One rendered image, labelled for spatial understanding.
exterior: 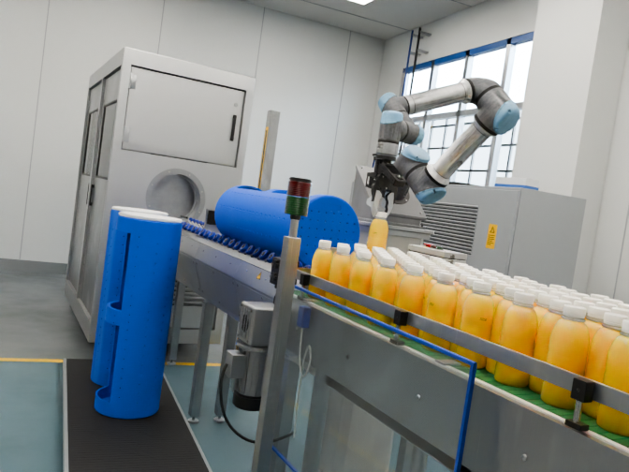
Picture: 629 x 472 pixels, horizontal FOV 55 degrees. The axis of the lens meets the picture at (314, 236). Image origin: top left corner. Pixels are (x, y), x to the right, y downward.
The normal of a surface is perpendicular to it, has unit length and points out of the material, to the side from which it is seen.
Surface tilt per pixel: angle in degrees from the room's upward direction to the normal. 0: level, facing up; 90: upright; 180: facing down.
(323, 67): 90
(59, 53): 90
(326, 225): 90
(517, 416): 90
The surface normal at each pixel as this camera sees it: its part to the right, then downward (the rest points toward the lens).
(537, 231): 0.38, 0.11
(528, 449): -0.87, -0.10
